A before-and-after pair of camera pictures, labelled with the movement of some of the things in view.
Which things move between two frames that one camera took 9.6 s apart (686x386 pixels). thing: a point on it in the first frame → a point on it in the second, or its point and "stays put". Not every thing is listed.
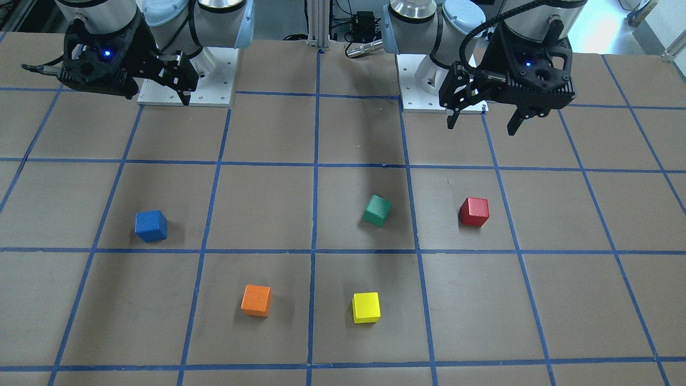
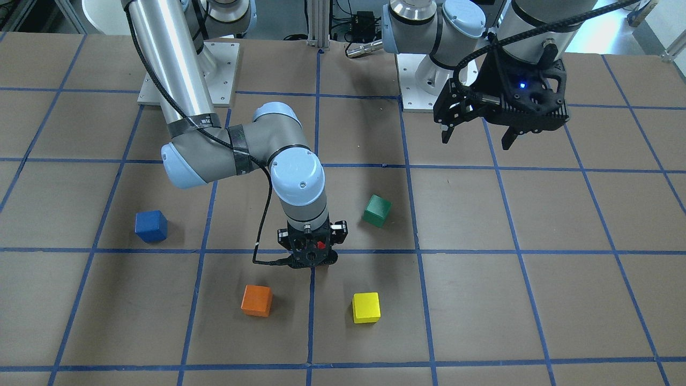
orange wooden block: (256, 301) stays put
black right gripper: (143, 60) → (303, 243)
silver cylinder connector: (364, 49) stays put
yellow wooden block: (366, 307) stays put
